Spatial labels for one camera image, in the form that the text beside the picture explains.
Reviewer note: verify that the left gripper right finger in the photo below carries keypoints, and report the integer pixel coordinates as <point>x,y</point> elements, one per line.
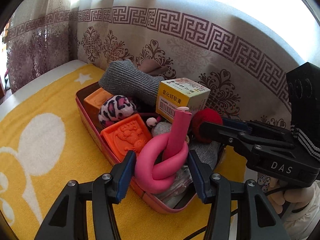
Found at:
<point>257,218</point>

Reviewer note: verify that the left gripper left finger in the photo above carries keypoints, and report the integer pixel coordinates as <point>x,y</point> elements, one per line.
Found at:
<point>67,218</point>

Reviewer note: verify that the red pompom ball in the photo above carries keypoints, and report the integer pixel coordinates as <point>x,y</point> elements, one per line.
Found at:
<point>202,116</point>

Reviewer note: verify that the pink knotted foam tube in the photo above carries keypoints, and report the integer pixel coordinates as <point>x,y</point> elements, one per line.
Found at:
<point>161,158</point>

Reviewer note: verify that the yellow white medicine box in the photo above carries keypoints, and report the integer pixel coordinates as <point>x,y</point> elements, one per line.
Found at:
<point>181,92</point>

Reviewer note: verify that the grey black knitted glove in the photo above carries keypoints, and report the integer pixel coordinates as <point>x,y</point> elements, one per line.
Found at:
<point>123,78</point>

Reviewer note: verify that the grey knitted sock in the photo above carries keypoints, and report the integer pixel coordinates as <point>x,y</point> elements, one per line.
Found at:
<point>207,153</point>

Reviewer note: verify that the right hand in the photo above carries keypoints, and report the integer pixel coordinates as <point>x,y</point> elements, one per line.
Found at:
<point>299,197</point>

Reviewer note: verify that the yellow white towel mat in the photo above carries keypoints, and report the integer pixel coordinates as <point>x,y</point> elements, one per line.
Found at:
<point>44,144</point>

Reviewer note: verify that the clear plastic bag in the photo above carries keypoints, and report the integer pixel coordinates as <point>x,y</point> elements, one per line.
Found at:
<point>174,194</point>

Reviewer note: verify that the orange rubber block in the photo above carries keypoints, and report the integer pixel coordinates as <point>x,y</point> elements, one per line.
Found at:
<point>95,100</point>
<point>130,134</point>

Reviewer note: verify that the red metal tin box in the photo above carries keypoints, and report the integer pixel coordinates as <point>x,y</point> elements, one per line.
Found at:
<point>91,123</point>

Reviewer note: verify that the light grey small sock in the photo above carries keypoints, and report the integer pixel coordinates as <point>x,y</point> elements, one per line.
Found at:
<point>161,128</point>

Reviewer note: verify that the pink leopard plush toy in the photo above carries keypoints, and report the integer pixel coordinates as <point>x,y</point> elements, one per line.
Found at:
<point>115,109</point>

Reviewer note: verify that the patterned white purple curtain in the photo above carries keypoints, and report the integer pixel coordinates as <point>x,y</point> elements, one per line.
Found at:
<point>240,49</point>

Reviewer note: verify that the black camera module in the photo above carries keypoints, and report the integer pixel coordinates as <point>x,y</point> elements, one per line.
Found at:
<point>303,86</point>

